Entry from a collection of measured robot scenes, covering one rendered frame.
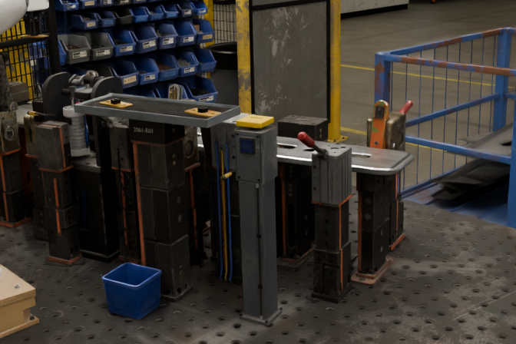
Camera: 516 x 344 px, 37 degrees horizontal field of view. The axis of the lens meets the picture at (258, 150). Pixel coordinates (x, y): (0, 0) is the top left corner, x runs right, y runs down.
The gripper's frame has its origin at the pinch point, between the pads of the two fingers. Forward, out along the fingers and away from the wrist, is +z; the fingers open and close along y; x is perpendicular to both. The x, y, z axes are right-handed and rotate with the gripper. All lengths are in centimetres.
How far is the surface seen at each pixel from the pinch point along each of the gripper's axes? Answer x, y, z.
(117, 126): -50, -24, 20
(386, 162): -114, -3, 27
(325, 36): 55, 331, 49
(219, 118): -88, -36, 12
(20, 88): 23.3, 13.6, 23.2
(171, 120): -79, -40, 12
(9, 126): -3.1, -16.6, 26.6
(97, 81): -40.5, -19.3, 10.0
